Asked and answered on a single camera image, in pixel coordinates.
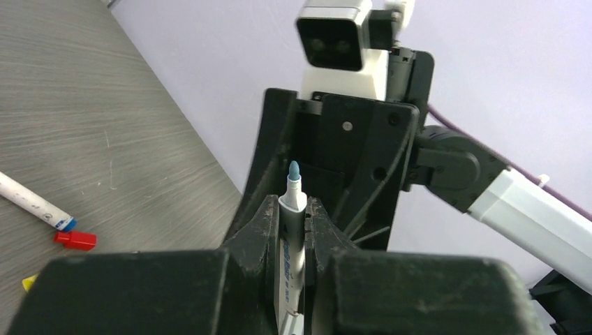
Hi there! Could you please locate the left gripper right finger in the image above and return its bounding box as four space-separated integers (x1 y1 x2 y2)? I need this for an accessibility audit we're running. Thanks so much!
305 198 545 334

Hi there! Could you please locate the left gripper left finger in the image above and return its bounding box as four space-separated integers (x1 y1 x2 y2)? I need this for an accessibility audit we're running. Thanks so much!
8 195 278 334

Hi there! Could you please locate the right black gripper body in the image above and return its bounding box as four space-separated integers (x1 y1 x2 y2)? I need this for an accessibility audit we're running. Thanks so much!
227 47 435 251

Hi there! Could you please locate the white marker blue tip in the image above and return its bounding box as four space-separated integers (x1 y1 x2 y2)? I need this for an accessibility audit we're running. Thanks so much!
276 161 308 334

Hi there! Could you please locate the white marker with blue cap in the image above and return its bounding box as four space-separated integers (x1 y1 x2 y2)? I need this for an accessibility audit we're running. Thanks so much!
1 172 77 232

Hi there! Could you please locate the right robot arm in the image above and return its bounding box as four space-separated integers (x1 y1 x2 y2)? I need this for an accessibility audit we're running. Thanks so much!
223 48 591 334

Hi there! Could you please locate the red pen cap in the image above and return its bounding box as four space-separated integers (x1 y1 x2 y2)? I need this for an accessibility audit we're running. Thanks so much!
54 231 98 251

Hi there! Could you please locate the yellow pen cap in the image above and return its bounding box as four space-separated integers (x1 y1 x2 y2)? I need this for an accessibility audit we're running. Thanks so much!
22 274 38 292

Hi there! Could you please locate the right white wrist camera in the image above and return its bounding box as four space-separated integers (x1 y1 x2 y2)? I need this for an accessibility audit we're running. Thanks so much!
295 1 415 101

